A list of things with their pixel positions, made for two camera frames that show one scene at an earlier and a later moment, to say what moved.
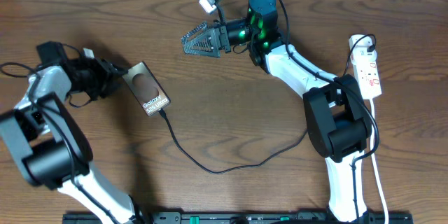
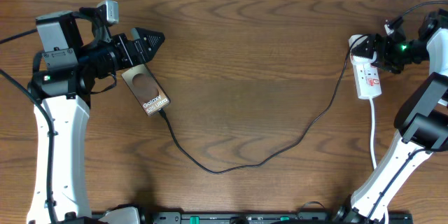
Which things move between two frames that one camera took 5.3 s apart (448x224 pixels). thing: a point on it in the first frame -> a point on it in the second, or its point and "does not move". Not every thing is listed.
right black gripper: x=216 y=39 -> x=383 y=54
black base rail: x=237 y=218 does not move
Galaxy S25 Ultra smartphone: x=146 y=89 does not move
